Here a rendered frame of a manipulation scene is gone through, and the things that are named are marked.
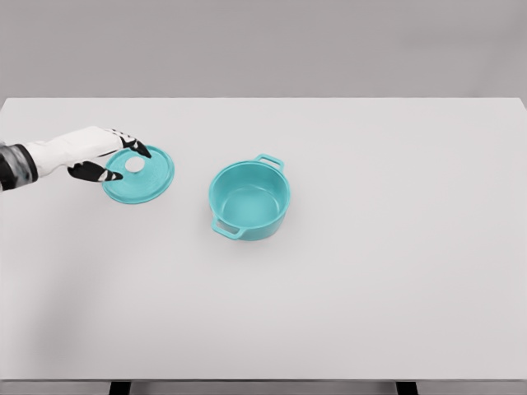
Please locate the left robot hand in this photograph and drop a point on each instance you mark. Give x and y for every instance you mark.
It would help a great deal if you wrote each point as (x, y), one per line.
(90, 144)

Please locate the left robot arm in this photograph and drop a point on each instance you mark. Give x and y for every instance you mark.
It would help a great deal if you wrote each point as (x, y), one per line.
(29, 158)

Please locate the teal pot lid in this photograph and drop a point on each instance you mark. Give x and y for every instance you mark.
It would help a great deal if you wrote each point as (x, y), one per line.
(144, 181)

